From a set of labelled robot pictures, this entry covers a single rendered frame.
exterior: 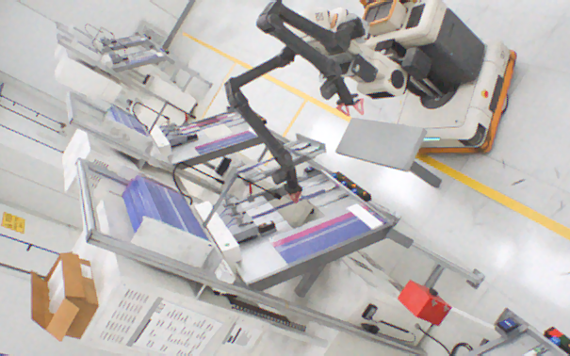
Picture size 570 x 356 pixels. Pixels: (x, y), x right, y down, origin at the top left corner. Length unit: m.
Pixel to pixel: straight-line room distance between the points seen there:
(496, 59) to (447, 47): 0.40
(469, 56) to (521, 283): 1.25
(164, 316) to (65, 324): 0.36
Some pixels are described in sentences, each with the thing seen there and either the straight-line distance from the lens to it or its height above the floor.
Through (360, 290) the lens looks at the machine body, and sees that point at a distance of 2.47.
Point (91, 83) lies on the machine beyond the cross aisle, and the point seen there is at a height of 1.34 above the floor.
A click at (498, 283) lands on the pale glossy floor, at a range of 2.81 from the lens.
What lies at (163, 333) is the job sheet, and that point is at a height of 1.44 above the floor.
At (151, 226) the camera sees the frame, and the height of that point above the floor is 1.67.
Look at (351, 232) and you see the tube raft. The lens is 2.30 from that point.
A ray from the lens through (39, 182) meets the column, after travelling 5.35.
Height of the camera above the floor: 2.38
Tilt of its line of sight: 32 degrees down
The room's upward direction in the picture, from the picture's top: 61 degrees counter-clockwise
